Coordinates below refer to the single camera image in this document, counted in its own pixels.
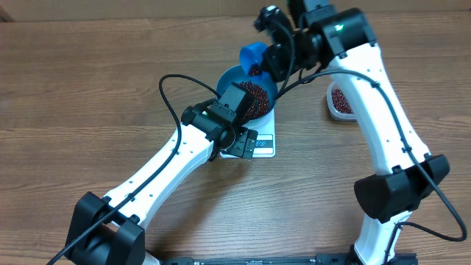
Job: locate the clear plastic food container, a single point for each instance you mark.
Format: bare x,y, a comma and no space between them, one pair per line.
336,115

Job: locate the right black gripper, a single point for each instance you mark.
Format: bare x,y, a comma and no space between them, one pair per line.
277,63

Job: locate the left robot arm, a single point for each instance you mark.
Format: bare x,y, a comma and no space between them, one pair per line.
111,229

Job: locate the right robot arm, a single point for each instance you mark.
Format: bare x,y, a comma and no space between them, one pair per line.
313,35

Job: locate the blue plastic measuring scoop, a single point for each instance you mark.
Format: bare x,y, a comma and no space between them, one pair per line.
252,61

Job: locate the blue metal bowl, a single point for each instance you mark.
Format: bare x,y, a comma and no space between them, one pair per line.
265,91

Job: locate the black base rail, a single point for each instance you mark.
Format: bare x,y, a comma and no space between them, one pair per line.
320,259

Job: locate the red beans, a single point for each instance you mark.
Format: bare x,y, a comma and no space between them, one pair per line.
340,102

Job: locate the white digital kitchen scale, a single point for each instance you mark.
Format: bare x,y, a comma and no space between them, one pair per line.
266,141

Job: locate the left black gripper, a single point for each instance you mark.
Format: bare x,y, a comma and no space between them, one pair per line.
243,144

